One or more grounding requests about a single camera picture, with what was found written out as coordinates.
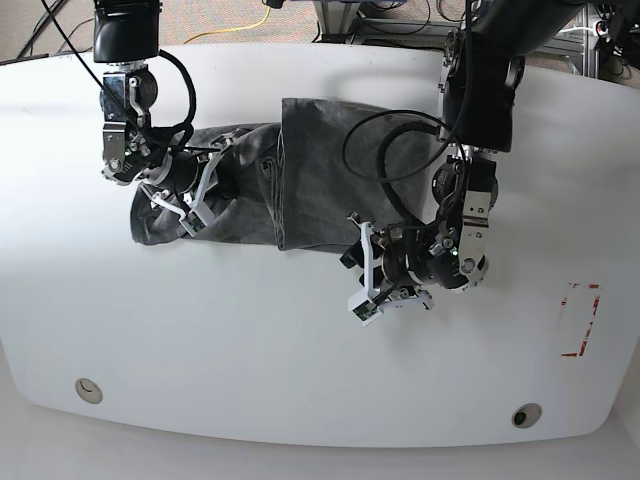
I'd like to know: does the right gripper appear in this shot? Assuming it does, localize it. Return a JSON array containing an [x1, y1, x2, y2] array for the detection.
[[139, 130, 238, 235]]

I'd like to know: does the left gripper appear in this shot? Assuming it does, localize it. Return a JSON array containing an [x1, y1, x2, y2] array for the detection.
[[340, 212, 434, 320]]

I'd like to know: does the grey t-shirt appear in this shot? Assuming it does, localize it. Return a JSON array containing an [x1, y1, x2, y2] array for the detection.
[[128, 97, 446, 257]]

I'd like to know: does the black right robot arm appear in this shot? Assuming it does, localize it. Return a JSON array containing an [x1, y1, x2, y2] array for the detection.
[[93, 1, 236, 236]]

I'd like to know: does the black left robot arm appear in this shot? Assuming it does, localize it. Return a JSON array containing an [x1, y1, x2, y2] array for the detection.
[[342, 1, 582, 324]]

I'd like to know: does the left table grommet hole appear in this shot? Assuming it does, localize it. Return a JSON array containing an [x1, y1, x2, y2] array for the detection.
[[75, 378, 103, 405]]

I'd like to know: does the table grommet hole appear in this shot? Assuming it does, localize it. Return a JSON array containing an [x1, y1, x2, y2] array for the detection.
[[75, 378, 103, 405], [511, 403, 542, 429]]

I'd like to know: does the right table grommet hole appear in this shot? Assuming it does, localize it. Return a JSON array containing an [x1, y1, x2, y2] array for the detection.
[[511, 403, 542, 429]]

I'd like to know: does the red tape marking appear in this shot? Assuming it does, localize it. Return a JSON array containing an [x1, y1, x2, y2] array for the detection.
[[555, 283, 601, 358]]

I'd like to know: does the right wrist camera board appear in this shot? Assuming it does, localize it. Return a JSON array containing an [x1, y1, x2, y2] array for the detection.
[[185, 215, 206, 237]]

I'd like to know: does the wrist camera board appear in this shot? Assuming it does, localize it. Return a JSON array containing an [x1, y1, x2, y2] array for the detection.
[[353, 302, 382, 326], [185, 215, 206, 237]]

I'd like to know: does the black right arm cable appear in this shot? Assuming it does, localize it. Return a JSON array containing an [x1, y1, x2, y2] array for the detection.
[[39, 0, 221, 154]]

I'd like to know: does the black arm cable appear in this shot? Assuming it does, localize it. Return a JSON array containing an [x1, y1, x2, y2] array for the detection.
[[39, 0, 221, 154], [342, 0, 476, 231]]

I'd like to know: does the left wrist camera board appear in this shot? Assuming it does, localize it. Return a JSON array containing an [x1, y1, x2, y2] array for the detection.
[[353, 302, 382, 326]]

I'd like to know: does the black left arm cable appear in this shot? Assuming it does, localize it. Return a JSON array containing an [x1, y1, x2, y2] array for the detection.
[[342, 0, 476, 231]]

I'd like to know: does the black floor cables left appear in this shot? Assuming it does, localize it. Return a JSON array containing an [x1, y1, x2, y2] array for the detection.
[[17, 0, 96, 59]]

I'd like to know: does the aluminium frame post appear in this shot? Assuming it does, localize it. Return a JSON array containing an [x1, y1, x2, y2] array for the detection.
[[312, 1, 363, 44]]

